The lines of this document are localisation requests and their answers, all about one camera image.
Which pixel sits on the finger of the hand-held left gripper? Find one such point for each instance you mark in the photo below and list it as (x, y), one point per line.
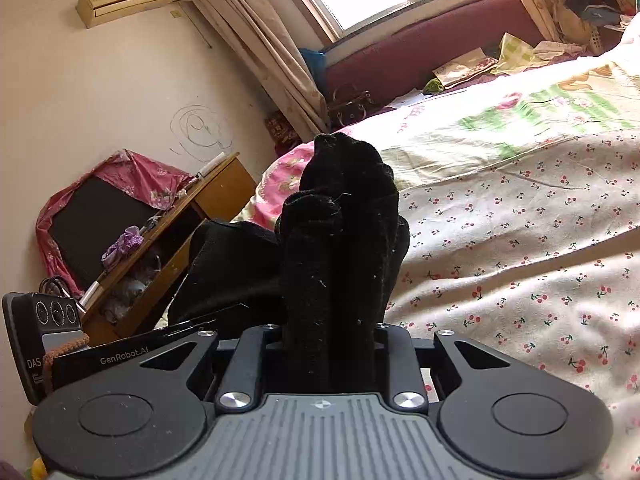
(210, 320)

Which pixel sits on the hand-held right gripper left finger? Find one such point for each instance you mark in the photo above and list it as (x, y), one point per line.
(250, 360)

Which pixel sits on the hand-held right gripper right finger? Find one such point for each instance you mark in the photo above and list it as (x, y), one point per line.
(395, 360)

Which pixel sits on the black pants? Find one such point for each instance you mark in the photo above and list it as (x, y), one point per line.
(330, 260)

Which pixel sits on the white small tube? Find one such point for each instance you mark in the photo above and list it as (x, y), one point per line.
(92, 292)

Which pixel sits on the grey cloth bundle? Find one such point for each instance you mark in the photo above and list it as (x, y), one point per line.
(132, 287)

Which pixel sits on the purple crumpled cloth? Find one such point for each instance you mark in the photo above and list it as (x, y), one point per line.
(122, 247)

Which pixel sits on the black flat screen television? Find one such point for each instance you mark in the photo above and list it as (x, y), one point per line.
(95, 230)

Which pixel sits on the wooden cabinet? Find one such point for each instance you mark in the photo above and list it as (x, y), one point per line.
(225, 190)

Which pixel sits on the white paper roll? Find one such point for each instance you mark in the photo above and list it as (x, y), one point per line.
(210, 166)

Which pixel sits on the pink floral cloth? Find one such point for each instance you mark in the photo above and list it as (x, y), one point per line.
(135, 175)

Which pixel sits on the cherry print bed sheet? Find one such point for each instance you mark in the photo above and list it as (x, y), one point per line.
(525, 260)

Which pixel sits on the red patterned box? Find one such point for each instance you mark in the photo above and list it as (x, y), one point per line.
(281, 132)

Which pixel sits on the brown handbag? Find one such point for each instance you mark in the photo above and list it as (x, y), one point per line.
(350, 105)

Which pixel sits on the blue plastic bag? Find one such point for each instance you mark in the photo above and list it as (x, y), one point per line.
(314, 65)

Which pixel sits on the pink floral bed quilt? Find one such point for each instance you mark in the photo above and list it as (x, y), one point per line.
(550, 105)

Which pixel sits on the patterned paper bag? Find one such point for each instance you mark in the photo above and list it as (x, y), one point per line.
(465, 67)

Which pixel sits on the maroon headboard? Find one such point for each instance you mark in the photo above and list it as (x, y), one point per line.
(400, 55)

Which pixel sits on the green checked cloth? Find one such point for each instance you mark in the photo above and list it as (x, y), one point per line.
(515, 50)

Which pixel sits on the dark blue clothes pile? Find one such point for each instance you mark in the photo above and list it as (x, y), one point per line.
(595, 0)

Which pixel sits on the cream wall air conditioner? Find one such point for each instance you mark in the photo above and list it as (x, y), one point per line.
(130, 2)

